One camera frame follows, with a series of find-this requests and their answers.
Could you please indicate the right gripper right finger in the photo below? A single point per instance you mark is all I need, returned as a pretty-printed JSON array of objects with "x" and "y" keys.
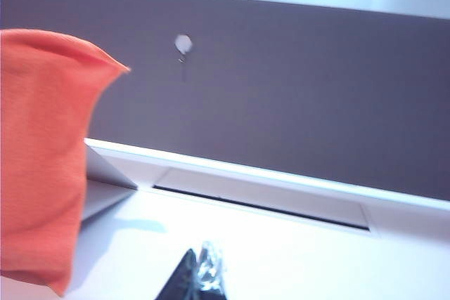
[{"x": 211, "y": 272}]

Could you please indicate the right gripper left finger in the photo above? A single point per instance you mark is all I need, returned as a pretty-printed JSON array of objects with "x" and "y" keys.
[{"x": 183, "y": 282}]

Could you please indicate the orange microfibre cloth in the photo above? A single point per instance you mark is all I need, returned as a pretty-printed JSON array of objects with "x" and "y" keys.
[{"x": 42, "y": 138}]

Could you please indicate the long grey desk partition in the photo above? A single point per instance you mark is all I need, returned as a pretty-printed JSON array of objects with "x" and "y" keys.
[{"x": 281, "y": 103}]

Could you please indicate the white round adhesive hook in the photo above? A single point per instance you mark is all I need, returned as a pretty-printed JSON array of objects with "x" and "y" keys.
[{"x": 183, "y": 43}]

